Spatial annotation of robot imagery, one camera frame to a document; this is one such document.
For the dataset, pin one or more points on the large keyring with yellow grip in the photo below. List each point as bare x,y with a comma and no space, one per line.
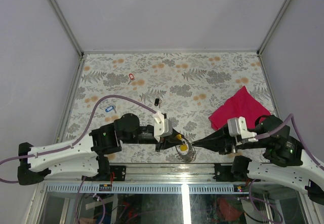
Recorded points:
186,153

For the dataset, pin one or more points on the pink cloth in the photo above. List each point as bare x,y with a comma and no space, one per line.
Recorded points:
241,104

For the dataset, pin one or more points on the red tagged key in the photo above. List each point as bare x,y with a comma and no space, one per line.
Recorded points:
131,77

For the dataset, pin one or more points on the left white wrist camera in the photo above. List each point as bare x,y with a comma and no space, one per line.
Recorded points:
162,126

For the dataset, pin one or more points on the floral tablecloth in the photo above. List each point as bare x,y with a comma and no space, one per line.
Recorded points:
191,86

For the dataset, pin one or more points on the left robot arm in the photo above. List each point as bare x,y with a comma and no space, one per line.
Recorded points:
86,158

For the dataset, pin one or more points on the yellow tagged key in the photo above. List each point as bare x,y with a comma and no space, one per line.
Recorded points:
183,147

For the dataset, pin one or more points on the black tagged key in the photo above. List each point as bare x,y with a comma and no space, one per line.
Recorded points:
157,102

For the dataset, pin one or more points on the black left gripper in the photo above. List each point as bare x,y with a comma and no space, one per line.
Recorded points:
164,143

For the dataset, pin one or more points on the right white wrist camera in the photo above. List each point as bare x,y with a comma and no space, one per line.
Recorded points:
237,128

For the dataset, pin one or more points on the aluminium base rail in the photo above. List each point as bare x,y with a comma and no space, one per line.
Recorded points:
141,173

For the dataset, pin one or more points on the blue tagged key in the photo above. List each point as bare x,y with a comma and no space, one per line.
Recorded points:
111,109

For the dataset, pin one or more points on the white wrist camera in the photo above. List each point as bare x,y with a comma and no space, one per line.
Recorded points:
237,128
162,126

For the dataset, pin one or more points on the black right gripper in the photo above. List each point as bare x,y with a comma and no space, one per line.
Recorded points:
219,141

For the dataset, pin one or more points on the white slotted cable duct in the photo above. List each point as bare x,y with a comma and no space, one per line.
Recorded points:
121,188

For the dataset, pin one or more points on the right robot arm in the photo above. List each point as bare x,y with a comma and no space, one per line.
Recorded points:
290,163

